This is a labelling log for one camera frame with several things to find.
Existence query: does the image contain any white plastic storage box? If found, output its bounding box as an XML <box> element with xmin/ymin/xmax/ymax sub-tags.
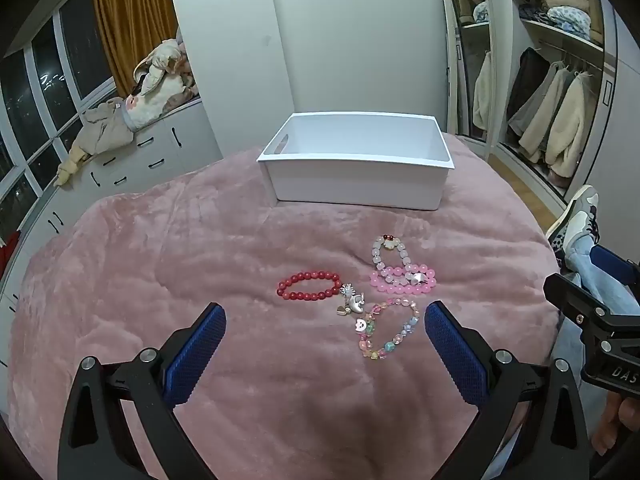
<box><xmin>256</xmin><ymin>113</ymin><xmax>457</xmax><ymax>211</ymax></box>

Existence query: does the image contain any pearl drop earring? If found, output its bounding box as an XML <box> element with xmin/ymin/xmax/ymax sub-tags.
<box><xmin>335</xmin><ymin>282</ymin><xmax>370</xmax><ymax>318</ymax></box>

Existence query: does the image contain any open wardrobe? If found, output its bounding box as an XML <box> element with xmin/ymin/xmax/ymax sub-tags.
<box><xmin>494</xmin><ymin>0</ymin><xmax>623</xmax><ymax>203</ymax></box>

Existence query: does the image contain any white dresser with black handles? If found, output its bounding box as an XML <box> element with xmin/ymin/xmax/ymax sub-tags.
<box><xmin>0</xmin><ymin>95</ymin><xmax>223</xmax><ymax>321</ymax></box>

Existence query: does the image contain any cream fleece hanging coat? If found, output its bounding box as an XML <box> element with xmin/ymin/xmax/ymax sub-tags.
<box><xmin>544</xmin><ymin>72</ymin><xmax>594</xmax><ymax>179</ymax></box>

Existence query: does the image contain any pink fluffy blanket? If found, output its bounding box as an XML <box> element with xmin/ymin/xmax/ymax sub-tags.
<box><xmin>7</xmin><ymin>132</ymin><xmax>568</xmax><ymax>480</ymax></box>

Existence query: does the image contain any grey hanging coat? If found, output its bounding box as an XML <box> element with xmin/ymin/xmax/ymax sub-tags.
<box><xmin>507</xmin><ymin>62</ymin><xmax>568</xmax><ymax>147</ymax></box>

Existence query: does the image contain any red bead bracelet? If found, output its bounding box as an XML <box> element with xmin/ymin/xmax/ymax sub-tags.
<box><xmin>276</xmin><ymin>271</ymin><xmax>342</xmax><ymax>304</ymax></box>

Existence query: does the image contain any person's jeans leg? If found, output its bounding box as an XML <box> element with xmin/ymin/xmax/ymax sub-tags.
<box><xmin>552</xmin><ymin>234</ymin><xmax>640</xmax><ymax>411</ymax></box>

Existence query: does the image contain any large window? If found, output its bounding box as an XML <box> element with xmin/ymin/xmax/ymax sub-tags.
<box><xmin>0</xmin><ymin>0</ymin><xmax>120</xmax><ymax>266</ymax></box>

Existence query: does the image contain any mustard yellow curtain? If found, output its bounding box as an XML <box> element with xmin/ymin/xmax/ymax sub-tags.
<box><xmin>91</xmin><ymin>0</ymin><xmax>179</xmax><ymax>97</ymax></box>

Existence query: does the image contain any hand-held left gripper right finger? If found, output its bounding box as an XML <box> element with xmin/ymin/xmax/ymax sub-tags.
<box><xmin>424</xmin><ymin>300</ymin><xmax>593</xmax><ymax>480</ymax></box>

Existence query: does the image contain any multicolour bead bracelet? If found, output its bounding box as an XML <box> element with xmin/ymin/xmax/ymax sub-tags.
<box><xmin>354</xmin><ymin>297</ymin><xmax>421</xmax><ymax>361</ymax></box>

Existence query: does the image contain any pink bead bracelet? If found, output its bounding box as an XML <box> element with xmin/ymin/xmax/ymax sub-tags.
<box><xmin>369</xmin><ymin>263</ymin><xmax>438</xmax><ymax>296</ymax></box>

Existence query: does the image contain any blue floral folded cloth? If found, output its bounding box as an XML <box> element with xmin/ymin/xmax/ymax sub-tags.
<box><xmin>546</xmin><ymin>5</ymin><xmax>594</xmax><ymax>37</ymax></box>

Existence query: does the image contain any beige puffer jacket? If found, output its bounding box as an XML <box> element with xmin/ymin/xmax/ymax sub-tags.
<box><xmin>132</xmin><ymin>37</ymin><xmax>197</xmax><ymax>98</ymax></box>

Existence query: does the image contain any person's right hand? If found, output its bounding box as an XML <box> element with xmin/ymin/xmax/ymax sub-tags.
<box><xmin>592</xmin><ymin>392</ymin><xmax>640</xmax><ymax>455</ymax></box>

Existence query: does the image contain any grey and white sneaker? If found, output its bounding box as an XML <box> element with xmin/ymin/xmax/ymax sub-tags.
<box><xmin>545</xmin><ymin>209</ymin><xmax>600</xmax><ymax>263</ymax></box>
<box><xmin>564</xmin><ymin>185</ymin><xmax>600</xmax><ymax>223</ymax></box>

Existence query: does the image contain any black hanging coat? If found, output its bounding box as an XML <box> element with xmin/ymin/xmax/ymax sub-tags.
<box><xmin>506</xmin><ymin>47</ymin><xmax>552</xmax><ymax>122</ymax></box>

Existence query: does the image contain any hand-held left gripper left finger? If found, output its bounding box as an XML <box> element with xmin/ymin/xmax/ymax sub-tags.
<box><xmin>57</xmin><ymin>302</ymin><xmax>226</xmax><ymax>480</ymax></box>

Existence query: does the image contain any pale bead bracelet with charm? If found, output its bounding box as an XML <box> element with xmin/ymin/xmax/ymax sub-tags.
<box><xmin>370</xmin><ymin>234</ymin><xmax>427</xmax><ymax>285</ymax></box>

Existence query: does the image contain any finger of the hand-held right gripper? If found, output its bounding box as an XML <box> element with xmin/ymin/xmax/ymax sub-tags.
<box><xmin>590</xmin><ymin>245</ymin><xmax>640</xmax><ymax>287</ymax></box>
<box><xmin>544</xmin><ymin>272</ymin><xmax>632</xmax><ymax>334</ymax></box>

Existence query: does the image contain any tall standing mirror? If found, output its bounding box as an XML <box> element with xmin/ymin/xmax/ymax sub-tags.
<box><xmin>436</xmin><ymin>0</ymin><xmax>497</xmax><ymax>145</ymax></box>

